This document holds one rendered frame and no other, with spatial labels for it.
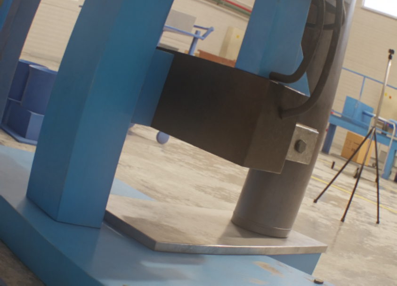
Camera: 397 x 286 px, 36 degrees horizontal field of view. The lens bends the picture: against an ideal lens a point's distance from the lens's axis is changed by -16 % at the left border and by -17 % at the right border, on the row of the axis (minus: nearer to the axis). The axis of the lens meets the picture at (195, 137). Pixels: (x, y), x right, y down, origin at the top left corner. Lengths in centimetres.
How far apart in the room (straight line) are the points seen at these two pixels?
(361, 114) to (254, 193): 959
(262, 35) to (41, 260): 75
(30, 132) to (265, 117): 201
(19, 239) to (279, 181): 97
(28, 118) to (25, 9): 215
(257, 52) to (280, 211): 77
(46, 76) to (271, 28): 200
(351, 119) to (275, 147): 986
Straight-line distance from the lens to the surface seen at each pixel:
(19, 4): 129
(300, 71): 159
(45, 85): 343
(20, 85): 371
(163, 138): 527
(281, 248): 215
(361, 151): 863
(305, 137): 174
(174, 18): 525
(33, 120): 341
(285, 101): 161
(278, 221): 224
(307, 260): 234
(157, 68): 174
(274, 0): 160
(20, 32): 130
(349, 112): 1151
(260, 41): 160
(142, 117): 175
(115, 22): 163
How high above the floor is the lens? 57
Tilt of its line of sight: 5 degrees down
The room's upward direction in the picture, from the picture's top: 18 degrees clockwise
